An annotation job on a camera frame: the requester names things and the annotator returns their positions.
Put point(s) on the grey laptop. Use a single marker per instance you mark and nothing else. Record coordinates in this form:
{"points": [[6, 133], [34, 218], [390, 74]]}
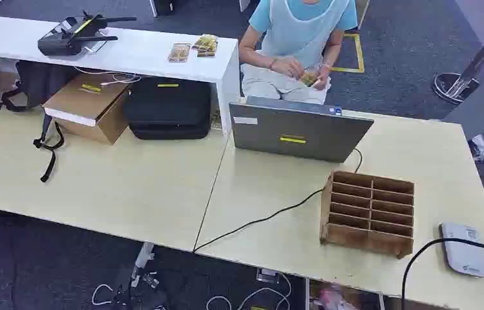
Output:
{"points": [[297, 132]]}

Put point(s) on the black carrying case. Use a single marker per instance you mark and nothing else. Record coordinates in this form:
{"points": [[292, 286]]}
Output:
{"points": [[166, 109]]}

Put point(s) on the person's right hand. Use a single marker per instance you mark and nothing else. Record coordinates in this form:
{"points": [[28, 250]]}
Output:
{"points": [[286, 67]]}

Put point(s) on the person's hand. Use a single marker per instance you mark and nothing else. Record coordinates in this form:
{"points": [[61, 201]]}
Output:
{"points": [[323, 77], [286, 67]]}

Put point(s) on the person's left hand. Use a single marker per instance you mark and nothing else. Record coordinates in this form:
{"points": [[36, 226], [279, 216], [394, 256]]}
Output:
{"points": [[323, 77]]}

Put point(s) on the stack of printed cards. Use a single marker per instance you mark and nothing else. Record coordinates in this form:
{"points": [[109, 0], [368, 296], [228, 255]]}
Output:
{"points": [[205, 45]]}

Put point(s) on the single printed card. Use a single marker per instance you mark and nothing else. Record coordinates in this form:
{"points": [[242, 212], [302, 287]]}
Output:
{"points": [[179, 53]]}

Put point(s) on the grey power strip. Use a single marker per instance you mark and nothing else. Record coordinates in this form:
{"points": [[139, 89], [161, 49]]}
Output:
{"points": [[267, 276]]}

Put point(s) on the person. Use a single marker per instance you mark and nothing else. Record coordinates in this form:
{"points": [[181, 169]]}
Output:
{"points": [[299, 34]]}

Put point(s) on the wooden card sorting box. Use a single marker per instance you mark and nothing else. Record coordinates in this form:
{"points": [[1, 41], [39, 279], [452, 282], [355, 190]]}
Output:
{"points": [[368, 214]]}

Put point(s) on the white desk leg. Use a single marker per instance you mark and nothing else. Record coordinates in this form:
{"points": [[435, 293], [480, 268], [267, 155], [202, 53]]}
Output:
{"points": [[143, 259]]}

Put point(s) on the white desk shelf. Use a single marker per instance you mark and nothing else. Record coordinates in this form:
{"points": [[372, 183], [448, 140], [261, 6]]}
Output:
{"points": [[139, 51]]}

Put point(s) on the brown cardboard box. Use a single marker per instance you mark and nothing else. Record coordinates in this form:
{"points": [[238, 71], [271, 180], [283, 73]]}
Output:
{"points": [[89, 107]]}

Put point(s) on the pink plastic bag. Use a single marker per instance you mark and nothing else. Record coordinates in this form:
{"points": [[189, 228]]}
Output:
{"points": [[331, 299]]}

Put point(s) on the black remote controller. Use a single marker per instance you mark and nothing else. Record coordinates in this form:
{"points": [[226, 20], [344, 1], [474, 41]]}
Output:
{"points": [[68, 38]]}

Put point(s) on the stanchion base and pole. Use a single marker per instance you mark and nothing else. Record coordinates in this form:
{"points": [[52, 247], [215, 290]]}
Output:
{"points": [[453, 87]]}

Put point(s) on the white flat device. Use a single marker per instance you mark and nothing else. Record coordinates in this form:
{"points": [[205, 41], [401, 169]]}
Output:
{"points": [[464, 252]]}

